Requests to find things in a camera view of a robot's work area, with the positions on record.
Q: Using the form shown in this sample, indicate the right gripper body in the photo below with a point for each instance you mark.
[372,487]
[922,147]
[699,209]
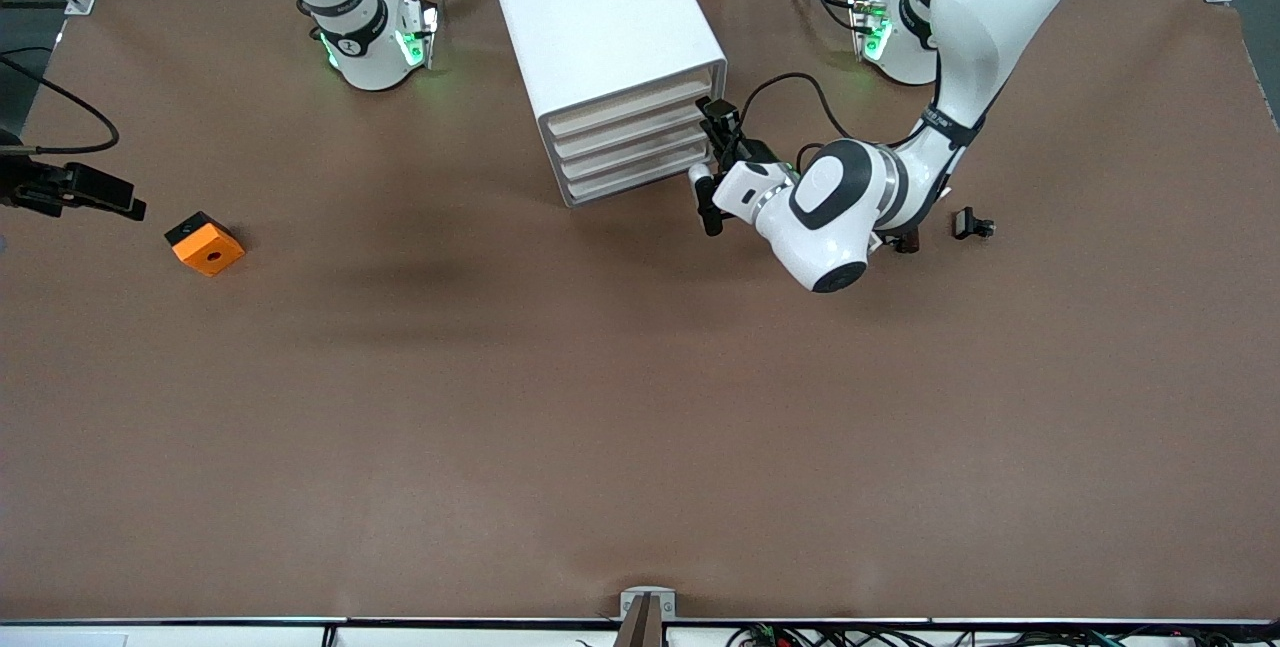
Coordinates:
[38,186]

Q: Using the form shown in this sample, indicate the orange and black box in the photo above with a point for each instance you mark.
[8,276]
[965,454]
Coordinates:
[210,252]

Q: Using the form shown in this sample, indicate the white table edge rail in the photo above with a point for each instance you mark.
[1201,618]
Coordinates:
[200,635]

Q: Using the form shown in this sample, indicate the brown paper table mat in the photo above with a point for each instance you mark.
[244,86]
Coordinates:
[640,427]

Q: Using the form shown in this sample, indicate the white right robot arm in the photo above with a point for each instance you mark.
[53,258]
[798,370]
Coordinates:
[365,57]

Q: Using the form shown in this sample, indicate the small black clip part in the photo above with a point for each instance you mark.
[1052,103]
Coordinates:
[968,223]

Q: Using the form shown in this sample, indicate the small grey metal bracket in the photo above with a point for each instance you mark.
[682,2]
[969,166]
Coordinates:
[648,593]

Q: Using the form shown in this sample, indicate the dark brown small block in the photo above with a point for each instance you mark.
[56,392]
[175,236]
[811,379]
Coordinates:
[908,243]

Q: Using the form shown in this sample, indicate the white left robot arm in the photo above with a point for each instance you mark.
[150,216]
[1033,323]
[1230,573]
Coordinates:
[1000,27]

